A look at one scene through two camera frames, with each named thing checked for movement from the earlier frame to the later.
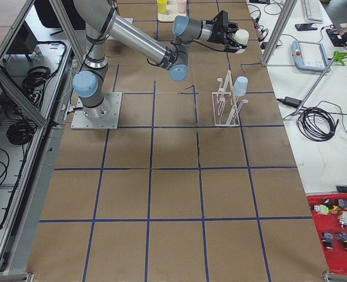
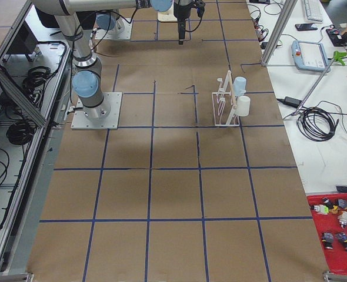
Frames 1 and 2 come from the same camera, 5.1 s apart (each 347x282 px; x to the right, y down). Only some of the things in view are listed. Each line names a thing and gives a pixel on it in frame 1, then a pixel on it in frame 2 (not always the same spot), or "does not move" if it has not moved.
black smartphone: x=306 y=26 does not move
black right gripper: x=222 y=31 -> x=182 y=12
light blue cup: x=240 y=86 does not move
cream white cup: x=242 y=36 -> x=242 y=106
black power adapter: x=293 y=101 does not move
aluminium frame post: x=284 y=14 does not move
